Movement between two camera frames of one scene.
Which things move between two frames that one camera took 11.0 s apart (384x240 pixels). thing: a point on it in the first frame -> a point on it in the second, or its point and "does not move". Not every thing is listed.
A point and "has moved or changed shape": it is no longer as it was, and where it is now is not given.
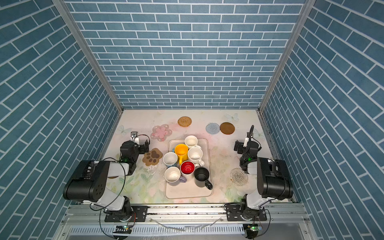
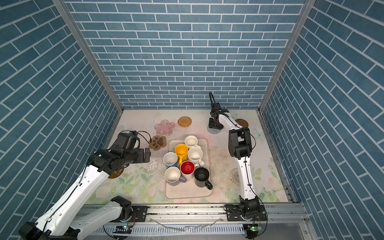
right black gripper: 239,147 -> 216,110
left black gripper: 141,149 -> 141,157
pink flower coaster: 160,133 has moved or changed shape
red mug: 187,168 does not move
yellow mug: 181,151 does not move
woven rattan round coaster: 184,121 does not move
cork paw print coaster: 152,157 -> 157,142
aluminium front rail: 93,214 does not move
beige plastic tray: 189,190 does not move
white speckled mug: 195,154 does not move
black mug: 201,177 does not move
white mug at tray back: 191,141 does not move
